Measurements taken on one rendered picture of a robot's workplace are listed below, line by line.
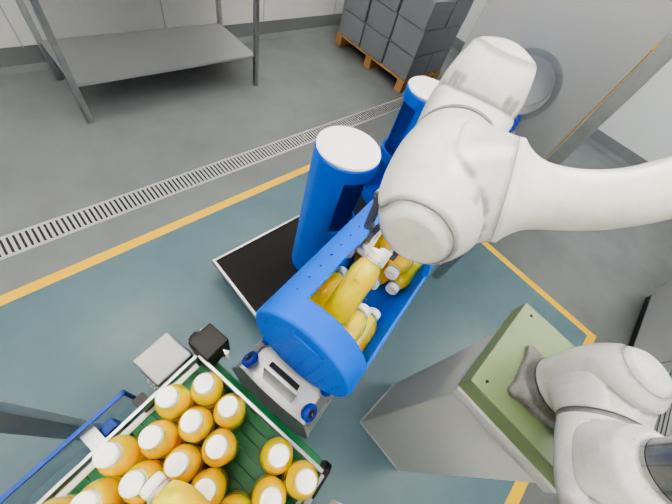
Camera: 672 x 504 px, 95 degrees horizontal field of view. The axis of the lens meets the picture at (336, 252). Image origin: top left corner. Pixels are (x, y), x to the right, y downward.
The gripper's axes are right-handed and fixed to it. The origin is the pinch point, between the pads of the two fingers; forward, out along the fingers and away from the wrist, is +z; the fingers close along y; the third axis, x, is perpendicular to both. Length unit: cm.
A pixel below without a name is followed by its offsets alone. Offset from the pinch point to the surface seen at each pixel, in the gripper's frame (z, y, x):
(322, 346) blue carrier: 6.7, -3.0, 22.6
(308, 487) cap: 20.3, -17.0, 40.5
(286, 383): 24.4, -1.3, 28.6
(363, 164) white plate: 26, 30, -52
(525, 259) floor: 130, -89, -195
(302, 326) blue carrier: 6.4, 2.5, 22.2
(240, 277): 115, 62, -15
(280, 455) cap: 20.4, -9.3, 39.9
